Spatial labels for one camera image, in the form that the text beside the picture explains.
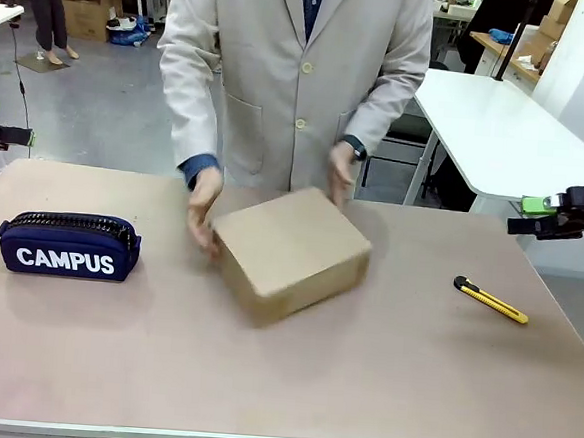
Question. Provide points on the brown cardboard box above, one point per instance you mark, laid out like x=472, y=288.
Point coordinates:
x=289, y=254

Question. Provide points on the person's left forearm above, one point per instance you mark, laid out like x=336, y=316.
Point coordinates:
x=387, y=105

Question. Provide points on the person's right forearm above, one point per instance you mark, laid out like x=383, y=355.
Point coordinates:
x=194, y=142

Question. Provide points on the open cardboard storage box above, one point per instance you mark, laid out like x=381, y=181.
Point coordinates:
x=88, y=14

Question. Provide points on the person's left hand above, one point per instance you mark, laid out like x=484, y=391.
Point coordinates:
x=342, y=175

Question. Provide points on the person's right hand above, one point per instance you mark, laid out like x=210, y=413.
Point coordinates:
x=203, y=208

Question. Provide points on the large white rounded table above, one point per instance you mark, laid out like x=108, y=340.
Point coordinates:
x=498, y=133

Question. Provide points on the yellow black utility knife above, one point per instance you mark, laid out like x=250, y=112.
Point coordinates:
x=492, y=300

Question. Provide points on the grey clothed mannequin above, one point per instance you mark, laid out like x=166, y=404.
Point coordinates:
x=48, y=6

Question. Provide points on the navy CAMPUS pencil case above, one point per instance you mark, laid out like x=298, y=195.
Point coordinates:
x=66, y=253

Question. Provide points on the wooden workbench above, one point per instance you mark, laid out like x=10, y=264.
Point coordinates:
x=513, y=61

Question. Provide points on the blue plastic bag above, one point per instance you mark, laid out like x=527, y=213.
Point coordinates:
x=129, y=31

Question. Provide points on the black tripod pole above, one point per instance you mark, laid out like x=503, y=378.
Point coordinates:
x=510, y=39

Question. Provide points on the blue cloth bundle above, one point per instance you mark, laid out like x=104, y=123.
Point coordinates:
x=501, y=35

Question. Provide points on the black wristwatch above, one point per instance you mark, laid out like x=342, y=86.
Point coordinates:
x=358, y=149

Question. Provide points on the stacked small cardboard boxes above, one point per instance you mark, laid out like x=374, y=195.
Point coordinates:
x=557, y=17

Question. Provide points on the person in beige coat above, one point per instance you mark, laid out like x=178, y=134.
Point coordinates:
x=292, y=78

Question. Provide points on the flat mannequin base plate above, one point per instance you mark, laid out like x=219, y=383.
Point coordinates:
x=42, y=63

